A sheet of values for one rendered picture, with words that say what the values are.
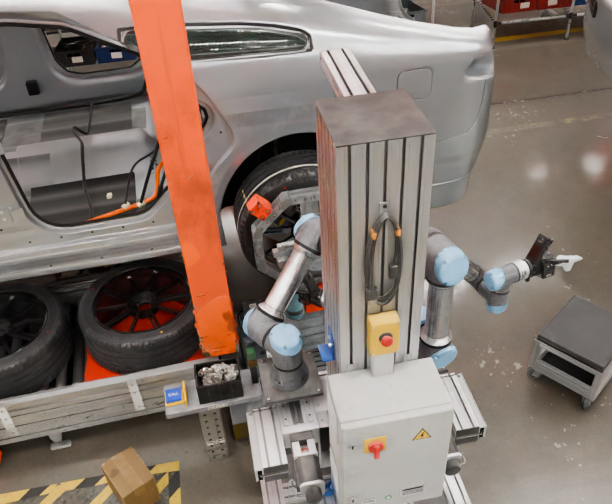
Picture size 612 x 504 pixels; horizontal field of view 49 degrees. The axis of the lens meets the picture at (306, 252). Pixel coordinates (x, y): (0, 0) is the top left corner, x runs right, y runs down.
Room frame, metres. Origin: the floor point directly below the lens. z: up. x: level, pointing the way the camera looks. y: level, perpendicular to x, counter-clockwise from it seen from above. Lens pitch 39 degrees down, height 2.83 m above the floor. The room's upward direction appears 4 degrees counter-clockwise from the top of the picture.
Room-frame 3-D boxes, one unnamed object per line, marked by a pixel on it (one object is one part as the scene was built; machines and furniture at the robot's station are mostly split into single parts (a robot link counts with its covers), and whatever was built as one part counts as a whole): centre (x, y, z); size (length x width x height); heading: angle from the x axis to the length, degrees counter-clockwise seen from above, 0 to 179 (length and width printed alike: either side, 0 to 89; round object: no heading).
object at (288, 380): (1.73, 0.09, 0.87); 0.15 x 0.15 x 0.10
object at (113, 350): (2.58, 0.86, 0.39); 0.66 x 0.66 x 0.24
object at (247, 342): (2.52, 0.29, 0.26); 0.42 x 0.18 x 0.35; 11
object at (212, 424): (1.98, 0.49, 0.21); 0.10 x 0.10 x 0.42; 11
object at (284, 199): (2.55, -0.02, 0.85); 0.54 x 0.07 x 0.54; 101
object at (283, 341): (1.74, 0.10, 0.98); 0.13 x 0.12 x 0.14; 41
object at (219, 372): (1.99, 0.43, 0.51); 0.20 x 0.14 x 0.13; 99
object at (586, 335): (2.33, -1.38, 0.17); 0.43 x 0.36 x 0.34; 135
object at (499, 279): (1.78, -0.69, 1.21); 0.11 x 0.08 x 0.09; 113
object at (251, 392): (1.99, 0.46, 0.44); 0.43 x 0.17 x 0.03; 101
